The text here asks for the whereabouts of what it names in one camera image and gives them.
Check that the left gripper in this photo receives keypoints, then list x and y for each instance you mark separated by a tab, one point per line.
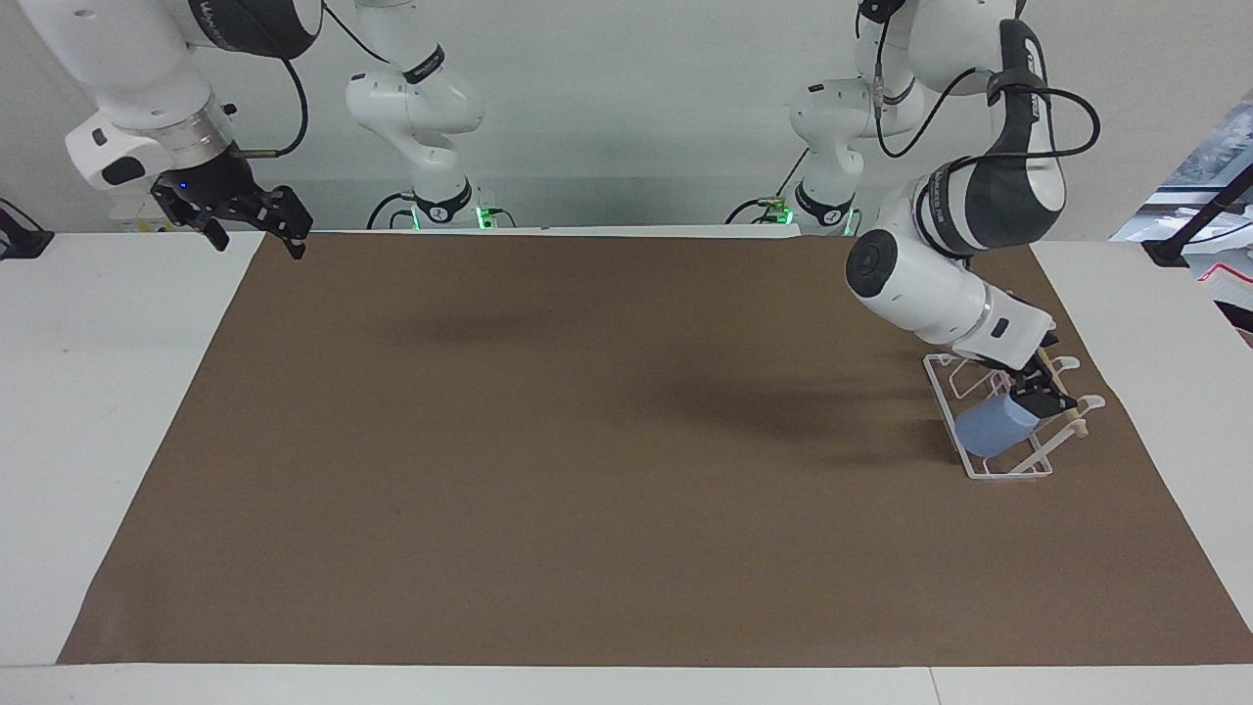
1002	372

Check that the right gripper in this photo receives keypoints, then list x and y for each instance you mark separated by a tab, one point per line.
206	178

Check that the blue cup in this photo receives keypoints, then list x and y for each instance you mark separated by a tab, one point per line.
991	429

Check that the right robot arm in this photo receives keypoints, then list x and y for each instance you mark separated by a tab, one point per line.
147	78

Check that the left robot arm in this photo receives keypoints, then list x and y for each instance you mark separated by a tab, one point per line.
920	279

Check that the black stand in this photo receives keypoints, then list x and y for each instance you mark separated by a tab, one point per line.
1199	223
22	240

